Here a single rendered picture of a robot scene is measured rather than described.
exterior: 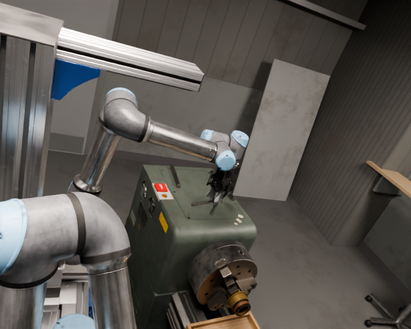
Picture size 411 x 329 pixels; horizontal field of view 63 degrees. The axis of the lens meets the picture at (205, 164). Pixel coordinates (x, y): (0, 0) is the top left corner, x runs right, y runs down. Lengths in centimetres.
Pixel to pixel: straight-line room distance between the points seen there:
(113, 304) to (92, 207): 18
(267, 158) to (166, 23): 206
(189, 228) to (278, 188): 333
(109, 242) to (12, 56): 37
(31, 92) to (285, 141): 404
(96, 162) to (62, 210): 71
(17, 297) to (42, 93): 37
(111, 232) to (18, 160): 26
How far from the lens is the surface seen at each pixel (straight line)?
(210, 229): 161
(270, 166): 457
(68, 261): 140
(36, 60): 69
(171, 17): 397
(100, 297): 69
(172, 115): 429
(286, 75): 434
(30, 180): 81
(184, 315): 175
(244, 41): 427
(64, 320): 98
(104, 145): 128
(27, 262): 62
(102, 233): 64
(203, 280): 154
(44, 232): 61
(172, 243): 154
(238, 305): 156
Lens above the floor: 220
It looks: 26 degrees down
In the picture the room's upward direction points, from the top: 21 degrees clockwise
